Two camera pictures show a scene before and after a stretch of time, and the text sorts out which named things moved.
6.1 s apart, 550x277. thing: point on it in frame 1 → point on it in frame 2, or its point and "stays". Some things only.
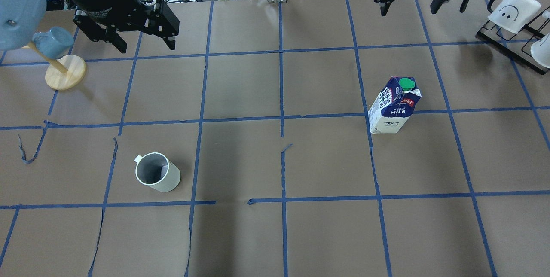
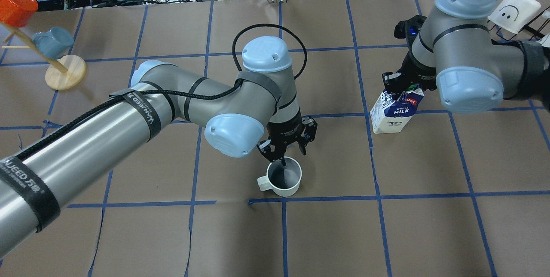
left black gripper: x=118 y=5 → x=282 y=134
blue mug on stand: x=55 y=43 stays
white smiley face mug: x=514 y=11 stays
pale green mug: x=155 y=170 → x=284 y=181
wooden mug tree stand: x=63 y=73 stays
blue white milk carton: x=391 y=108 stays
